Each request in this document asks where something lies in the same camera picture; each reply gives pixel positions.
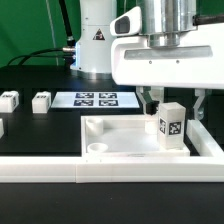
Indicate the white L-shaped obstacle fence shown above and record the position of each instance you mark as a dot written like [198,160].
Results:
[206,166]

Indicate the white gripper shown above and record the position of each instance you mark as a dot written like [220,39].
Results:
[198,62]

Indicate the white base marker plate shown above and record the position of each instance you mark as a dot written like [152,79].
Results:
[95,100]

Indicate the white block left edge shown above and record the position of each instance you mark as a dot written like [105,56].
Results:
[1,128]

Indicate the white square table top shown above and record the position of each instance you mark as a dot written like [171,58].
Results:
[122,136]

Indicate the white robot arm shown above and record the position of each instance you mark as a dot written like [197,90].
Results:
[156,44]

